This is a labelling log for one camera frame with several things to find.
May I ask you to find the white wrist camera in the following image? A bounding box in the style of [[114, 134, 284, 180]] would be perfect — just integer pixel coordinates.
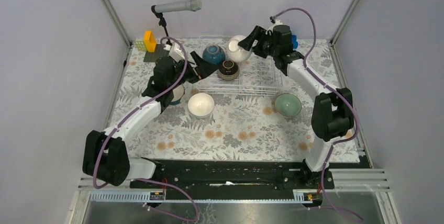
[[163, 43, 185, 62], [266, 16, 283, 35]]

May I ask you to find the dark brown patterned bowl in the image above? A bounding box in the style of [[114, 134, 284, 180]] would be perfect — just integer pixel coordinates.
[[217, 60, 240, 81]]

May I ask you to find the orange toy block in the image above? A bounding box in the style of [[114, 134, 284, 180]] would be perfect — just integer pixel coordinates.
[[143, 30, 157, 53]]

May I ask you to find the yellow-green toy block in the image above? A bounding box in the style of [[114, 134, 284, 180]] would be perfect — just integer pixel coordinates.
[[134, 40, 147, 51]]

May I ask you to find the white wire dish rack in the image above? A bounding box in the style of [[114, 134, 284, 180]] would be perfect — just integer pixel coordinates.
[[193, 55, 283, 96]]

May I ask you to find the white ribbed bowl front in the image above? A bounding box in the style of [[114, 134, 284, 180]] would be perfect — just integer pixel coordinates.
[[187, 93, 215, 118]]

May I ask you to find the pale green ceramic bowl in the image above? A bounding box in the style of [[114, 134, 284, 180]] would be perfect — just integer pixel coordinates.
[[275, 93, 302, 117]]

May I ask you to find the white ribbed bowl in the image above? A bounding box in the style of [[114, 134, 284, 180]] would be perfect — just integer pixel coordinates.
[[187, 93, 215, 118], [226, 35, 252, 63]]

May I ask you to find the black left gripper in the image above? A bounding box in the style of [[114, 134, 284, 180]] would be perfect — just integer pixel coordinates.
[[168, 51, 218, 90]]

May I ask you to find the teal bowl white interior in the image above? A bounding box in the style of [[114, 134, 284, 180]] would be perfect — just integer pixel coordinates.
[[170, 85, 185, 105]]

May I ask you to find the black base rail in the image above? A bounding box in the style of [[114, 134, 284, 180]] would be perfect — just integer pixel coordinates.
[[152, 160, 335, 200]]

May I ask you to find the black microphone tripod stand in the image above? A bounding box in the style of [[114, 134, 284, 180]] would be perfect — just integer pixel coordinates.
[[152, 6, 169, 37]]

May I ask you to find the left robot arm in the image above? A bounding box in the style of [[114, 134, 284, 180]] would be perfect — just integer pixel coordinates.
[[82, 51, 218, 189]]

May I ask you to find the dark blue ceramic bowl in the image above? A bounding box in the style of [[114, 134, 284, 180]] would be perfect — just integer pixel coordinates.
[[202, 44, 226, 65]]

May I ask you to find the blue toy block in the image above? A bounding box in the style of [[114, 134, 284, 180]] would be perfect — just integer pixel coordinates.
[[292, 35, 298, 50]]

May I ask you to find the grey microphone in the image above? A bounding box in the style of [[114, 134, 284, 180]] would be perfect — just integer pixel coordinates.
[[151, 0, 203, 13]]

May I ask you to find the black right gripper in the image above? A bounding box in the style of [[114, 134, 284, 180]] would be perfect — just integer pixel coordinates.
[[238, 26, 279, 59]]

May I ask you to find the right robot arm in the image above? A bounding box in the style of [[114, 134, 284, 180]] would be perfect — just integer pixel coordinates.
[[237, 25, 357, 188]]

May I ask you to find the grey toy baseplate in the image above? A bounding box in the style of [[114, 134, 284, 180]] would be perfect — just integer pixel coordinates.
[[143, 44, 169, 63]]

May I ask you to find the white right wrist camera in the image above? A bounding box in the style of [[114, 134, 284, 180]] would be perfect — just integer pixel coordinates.
[[266, 16, 283, 35]]

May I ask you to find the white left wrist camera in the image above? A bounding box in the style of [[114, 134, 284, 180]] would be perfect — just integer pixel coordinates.
[[163, 43, 185, 62]]

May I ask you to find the floral patterned table mat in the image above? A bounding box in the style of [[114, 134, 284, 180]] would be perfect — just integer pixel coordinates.
[[110, 39, 338, 161]]

